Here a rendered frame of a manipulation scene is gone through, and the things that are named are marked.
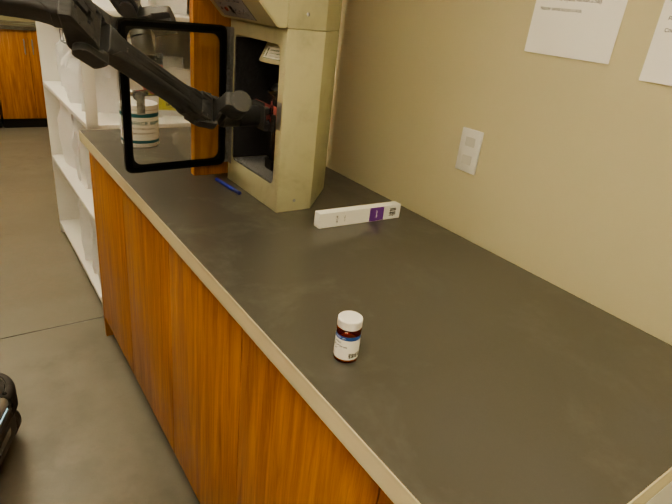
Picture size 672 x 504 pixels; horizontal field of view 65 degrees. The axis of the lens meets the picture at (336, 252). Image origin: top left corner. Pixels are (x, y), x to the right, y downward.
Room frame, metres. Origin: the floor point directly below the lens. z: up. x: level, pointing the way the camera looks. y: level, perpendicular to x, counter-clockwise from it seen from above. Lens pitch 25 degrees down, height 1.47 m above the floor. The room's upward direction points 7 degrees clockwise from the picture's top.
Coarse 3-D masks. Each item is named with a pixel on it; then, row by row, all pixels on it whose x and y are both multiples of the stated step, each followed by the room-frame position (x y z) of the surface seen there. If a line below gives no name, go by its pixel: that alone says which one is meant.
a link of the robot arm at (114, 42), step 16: (112, 32) 1.13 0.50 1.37; (80, 48) 1.05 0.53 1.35; (112, 48) 1.12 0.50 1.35; (128, 48) 1.16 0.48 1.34; (96, 64) 1.10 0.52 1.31; (112, 64) 1.16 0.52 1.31; (128, 64) 1.16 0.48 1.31; (144, 64) 1.20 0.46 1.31; (144, 80) 1.21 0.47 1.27; (160, 80) 1.23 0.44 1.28; (176, 80) 1.29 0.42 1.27; (160, 96) 1.28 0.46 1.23; (176, 96) 1.28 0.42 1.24; (192, 96) 1.33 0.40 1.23; (208, 96) 1.40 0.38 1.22; (192, 112) 1.33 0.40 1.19; (208, 112) 1.38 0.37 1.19
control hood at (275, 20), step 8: (248, 0) 1.36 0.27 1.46; (256, 0) 1.32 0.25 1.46; (264, 0) 1.32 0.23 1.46; (272, 0) 1.33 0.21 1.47; (280, 0) 1.34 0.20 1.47; (288, 0) 1.36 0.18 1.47; (216, 8) 1.58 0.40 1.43; (248, 8) 1.40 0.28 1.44; (256, 8) 1.36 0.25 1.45; (264, 8) 1.32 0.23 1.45; (272, 8) 1.33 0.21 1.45; (280, 8) 1.34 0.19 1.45; (224, 16) 1.59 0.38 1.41; (232, 16) 1.53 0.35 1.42; (256, 16) 1.39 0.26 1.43; (264, 16) 1.35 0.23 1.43; (272, 16) 1.33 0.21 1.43; (280, 16) 1.34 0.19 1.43; (264, 24) 1.40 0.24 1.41; (272, 24) 1.35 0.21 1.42; (280, 24) 1.34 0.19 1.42
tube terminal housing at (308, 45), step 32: (320, 0) 1.41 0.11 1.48; (256, 32) 1.48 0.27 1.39; (288, 32) 1.36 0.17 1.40; (320, 32) 1.41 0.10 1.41; (288, 64) 1.36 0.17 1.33; (320, 64) 1.42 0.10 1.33; (288, 96) 1.36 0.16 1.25; (320, 96) 1.43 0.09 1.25; (288, 128) 1.37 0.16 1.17; (320, 128) 1.47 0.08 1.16; (288, 160) 1.37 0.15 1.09; (320, 160) 1.52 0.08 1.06; (256, 192) 1.45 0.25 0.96; (288, 192) 1.38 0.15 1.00; (320, 192) 1.57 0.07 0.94
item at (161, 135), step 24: (144, 48) 1.43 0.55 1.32; (168, 48) 1.47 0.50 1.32; (192, 48) 1.52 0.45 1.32; (216, 48) 1.57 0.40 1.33; (192, 72) 1.52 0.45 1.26; (216, 72) 1.57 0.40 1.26; (120, 96) 1.39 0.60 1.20; (144, 120) 1.42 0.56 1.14; (168, 120) 1.47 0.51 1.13; (144, 144) 1.42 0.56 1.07; (168, 144) 1.47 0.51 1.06; (192, 144) 1.52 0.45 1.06; (216, 144) 1.57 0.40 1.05
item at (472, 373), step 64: (128, 192) 1.45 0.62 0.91; (192, 192) 1.44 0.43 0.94; (192, 256) 1.04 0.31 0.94; (256, 256) 1.08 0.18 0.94; (320, 256) 1.11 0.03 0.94; (384, 256) 1.16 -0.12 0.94; (448, 256) 1.20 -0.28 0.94; (256, 320) 0.81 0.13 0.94; (320, 320) 0.84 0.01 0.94; (384, 320) 0.87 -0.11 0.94; (448, 320) 0.89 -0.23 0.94; (512, 320) 0.92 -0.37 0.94; (576, 320) 0.95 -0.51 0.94; (320, 384) 0.66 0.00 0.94; (384, 384) 0.68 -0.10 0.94; (448, 384) 0.69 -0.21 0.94; (512, 384) 0.71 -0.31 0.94; (576, 384) 0.74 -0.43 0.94; (640, 384) 0.76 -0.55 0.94; (384, 448) 0.54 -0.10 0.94; (448, 448) 0.55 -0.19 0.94; (512, 448) 0.57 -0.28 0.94; (576, 448) 0.58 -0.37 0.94; (640, 448) 0.60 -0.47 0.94
